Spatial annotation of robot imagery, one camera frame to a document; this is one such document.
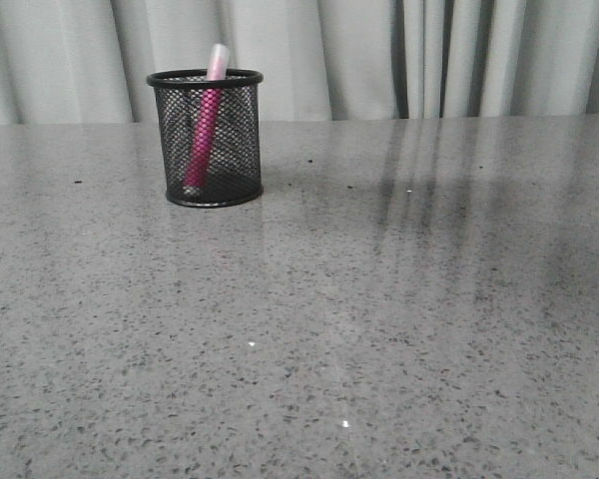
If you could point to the pink highlighter pen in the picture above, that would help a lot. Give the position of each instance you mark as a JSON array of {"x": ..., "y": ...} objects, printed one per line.
[{"x": 197, "y": 171}]

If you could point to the black mesh pen holder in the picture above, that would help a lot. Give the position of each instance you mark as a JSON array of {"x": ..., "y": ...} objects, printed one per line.
[{"x": 234, "y": 172}]

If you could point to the grey curtain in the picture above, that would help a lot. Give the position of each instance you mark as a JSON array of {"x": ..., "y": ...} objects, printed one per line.
[{"x": 87, "y": 61}]

